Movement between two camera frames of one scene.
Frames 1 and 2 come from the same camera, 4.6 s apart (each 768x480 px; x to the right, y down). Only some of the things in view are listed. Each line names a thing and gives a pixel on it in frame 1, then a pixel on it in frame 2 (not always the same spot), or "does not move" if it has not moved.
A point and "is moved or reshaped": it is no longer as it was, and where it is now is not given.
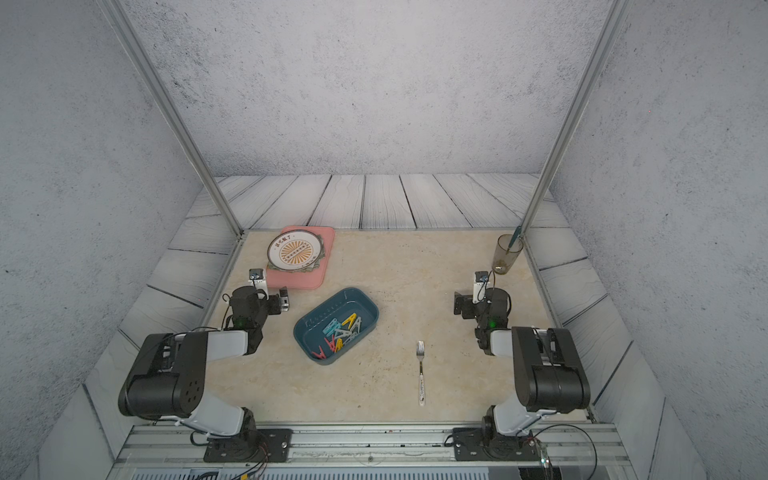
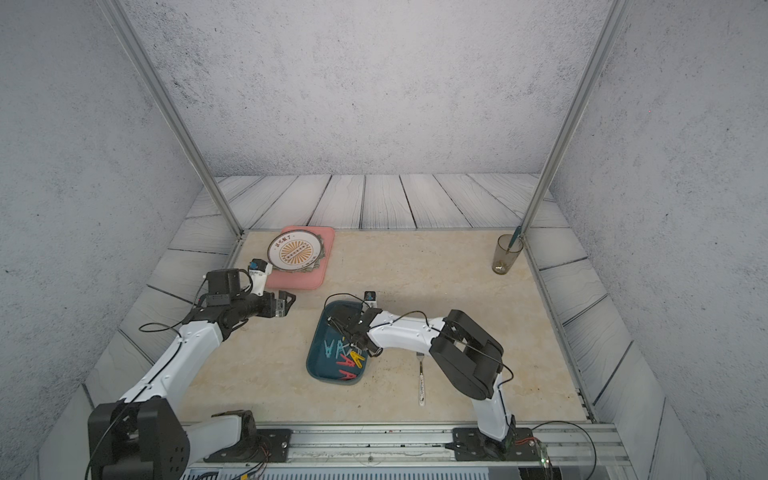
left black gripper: x=276 y=308 does not move
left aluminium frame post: x=154 y=75 does not move
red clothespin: x=321 y=355 -> x=348 y=376
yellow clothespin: x=350 y=319 is moved or reshaped
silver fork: x=420 y=349 does not move
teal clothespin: x=333 y=326 -> x=328 y=348
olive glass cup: x=507 y=250 does not move
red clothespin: x=331 y=344 -> x=347 y=361
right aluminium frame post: x=619 y=12 does not move
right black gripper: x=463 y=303 -> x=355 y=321
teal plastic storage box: x=333 y=327 is moved or reshaped
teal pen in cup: x=514 y=238 does not move
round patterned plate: x=294 y=249 does not move
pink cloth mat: x=314 y=279 does not move
